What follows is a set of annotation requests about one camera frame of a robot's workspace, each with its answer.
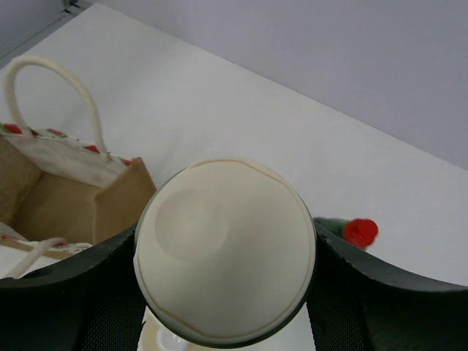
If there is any green bottle red cap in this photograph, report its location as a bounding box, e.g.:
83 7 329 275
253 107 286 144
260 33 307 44
314 217 379 251

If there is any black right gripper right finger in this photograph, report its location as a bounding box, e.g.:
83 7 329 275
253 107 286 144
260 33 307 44
306 218 467 350

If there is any burlap canvas bag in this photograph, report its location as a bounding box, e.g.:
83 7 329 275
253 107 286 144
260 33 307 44
1 55 156 279

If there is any white-capped pale green bottle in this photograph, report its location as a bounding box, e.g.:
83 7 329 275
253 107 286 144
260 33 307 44
133 158 317 349

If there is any cream pump lotion bottle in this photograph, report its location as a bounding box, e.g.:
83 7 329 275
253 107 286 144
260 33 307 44
137 305 213 351

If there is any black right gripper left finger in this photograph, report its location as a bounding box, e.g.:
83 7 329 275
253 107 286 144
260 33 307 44
1 226 146 350

